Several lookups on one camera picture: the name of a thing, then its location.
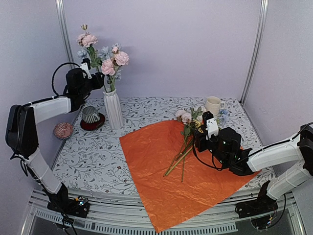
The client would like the small blue flower stem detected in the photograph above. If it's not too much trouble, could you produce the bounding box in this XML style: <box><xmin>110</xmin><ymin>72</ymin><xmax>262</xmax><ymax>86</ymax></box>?
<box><xmin>219</xmin><ymin>109</ymin><xmax>229</xmax><ymax>125</ymax></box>

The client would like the pink rose flower stem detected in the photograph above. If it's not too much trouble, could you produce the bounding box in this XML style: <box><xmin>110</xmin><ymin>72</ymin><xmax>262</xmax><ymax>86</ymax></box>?
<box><xmin>101</xmin><ymin>44</ymin><xmax>130</xmax><ymax>92</ymax></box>

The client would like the blue hydrangea flower stem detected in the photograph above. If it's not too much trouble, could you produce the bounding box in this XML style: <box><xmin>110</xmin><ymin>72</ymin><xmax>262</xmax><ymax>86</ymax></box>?
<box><xmin>77</xmin><ymin>44</ymin><xmax>121</xmax><ymax>93</ymax></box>

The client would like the white ribbed ceramic vase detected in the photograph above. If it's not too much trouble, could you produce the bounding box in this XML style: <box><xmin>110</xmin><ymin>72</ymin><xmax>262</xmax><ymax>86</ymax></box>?
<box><xmin>103</xmin><ymin>90</ymin><xmax>124</xmax><ymax>130</ymax></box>

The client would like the orange tissue paper sheet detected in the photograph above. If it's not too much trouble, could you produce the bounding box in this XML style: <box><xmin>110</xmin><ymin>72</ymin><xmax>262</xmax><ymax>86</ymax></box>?
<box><xmin>120</xmin><ymin>120</ymin><xmax>253</xmax><ymax>233</ymax></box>

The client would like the yellow small flower sprig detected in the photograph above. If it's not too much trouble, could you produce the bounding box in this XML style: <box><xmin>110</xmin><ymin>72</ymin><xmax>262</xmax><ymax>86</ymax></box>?
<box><xmin>180</xmin><ymin>119</ymin><xmax>201</xmax><ymax>182</ymax></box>

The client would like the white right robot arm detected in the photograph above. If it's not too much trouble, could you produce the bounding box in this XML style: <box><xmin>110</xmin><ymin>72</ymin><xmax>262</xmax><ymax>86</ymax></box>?
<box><xmin>192</xmin><ymin>123</ymin><xmax>313</xmax><ymax>213</ymax></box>

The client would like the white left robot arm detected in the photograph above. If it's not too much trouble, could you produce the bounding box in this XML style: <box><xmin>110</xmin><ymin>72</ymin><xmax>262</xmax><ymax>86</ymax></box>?
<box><xmin>5</xmin><ymin>68</ymin><xmax>104</xmax><ymax>194</ymax></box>

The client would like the striped black white cup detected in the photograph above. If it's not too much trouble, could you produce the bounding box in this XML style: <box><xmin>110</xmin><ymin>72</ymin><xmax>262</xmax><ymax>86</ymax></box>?
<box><xmin>82</xmin><ymin>106</ymin><xmax>100</xmax><ymax>124</ymax></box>

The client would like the dark red saucer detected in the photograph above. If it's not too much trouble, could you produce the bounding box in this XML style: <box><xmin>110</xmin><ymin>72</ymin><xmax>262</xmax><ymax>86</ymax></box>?
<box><xmin>80</xmin><ymin>114</ymin><xmax>105</xmax><ymax>131</ymax></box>

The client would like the white rose flower stem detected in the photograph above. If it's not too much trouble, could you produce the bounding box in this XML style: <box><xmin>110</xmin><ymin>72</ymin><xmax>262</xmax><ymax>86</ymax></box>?
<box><xmin>196</xmin><ymin>106</ymin><xmax>207</xmax><ymax>123</ymax></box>

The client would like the cream ceramic mug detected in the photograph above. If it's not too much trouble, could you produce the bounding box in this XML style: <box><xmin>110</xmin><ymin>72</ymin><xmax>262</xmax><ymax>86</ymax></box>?
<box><xmin>205</xmin><ymin>96</ymin><xmax>225</xmax><ymax>116</ymax></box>

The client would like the pink patterned ball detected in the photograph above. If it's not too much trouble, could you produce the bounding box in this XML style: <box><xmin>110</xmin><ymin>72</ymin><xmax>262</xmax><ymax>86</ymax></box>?
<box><xmin>53</xmin><ymin>122</ymin><xmax>73</xmax><ymax>140</ymax></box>

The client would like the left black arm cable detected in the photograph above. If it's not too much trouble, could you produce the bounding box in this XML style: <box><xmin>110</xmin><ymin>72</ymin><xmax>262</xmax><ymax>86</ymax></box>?
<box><xmin>51</xmin><ymin>62</ymin><xmax>81</xmax><ymax>98</ymax></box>

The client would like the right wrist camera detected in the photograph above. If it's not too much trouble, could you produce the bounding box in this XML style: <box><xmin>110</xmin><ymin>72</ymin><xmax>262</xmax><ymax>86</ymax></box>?
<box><xmin>202</xmin><ymin>111</ymin><xmax>219</xmax><ymax>140</ymax></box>

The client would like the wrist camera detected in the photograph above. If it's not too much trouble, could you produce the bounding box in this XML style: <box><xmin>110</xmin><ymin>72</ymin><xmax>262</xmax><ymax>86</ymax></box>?
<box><xmin>202</xmin><ymin>111</ymin><xmax>219</xmax><ymax>140</ymax></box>
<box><xmin>80</xmin><ymin>58</ymin><xmax>92</xmax><ymax>79</ymax></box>

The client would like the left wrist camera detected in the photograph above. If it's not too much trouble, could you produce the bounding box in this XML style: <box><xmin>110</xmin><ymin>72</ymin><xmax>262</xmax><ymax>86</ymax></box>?
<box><xmin>80</xmin><ymin>58</ymin><xmax>92</xmax><ymax>79</ymax></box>

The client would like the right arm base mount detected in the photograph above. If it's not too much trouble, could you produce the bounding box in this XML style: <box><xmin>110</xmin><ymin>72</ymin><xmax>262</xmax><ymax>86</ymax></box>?
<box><xmin>235</xmin><ymin>181</ymin><xmax>278</xmax><ymax>230</ymax></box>

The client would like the left aluminium frame post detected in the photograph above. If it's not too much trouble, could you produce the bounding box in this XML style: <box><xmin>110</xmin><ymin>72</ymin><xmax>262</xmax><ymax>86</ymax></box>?
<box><xmin>56</xmin><ymin>0</ymin><xmax>74</xmax><ymax>69</ymax></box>

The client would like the aluminium frame post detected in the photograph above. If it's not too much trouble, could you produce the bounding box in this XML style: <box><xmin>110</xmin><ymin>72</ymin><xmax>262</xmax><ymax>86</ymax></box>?
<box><xmin>240</xmin><ymin>0</ymin><xmax>269</xmax><ymax>106</ymax></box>
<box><xmin>56</xmin><ymin>0</ymin><xmax>74</xmax><ymax>69</ymax></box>

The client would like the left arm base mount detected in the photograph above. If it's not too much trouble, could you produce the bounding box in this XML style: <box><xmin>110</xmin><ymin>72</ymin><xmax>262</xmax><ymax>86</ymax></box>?
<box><xmin>45</xmin><ymin>183</ymin><xmax>90</xmax><ymax>218</ymax></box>

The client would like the aluminium front rail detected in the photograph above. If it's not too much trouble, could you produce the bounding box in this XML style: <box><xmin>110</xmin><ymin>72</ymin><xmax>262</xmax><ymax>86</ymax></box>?
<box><xmin>28</xmin><ymin>189</ymin><xmax>306</xmax><ymax>235</ymax></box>

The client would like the right aluminium frame post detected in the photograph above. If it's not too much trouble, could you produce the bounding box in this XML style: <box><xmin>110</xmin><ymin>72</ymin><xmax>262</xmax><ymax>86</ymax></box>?
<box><xmin>240</xmin><ymin>0</ymin><xmax>269</xmax><ymax>106</ymax></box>

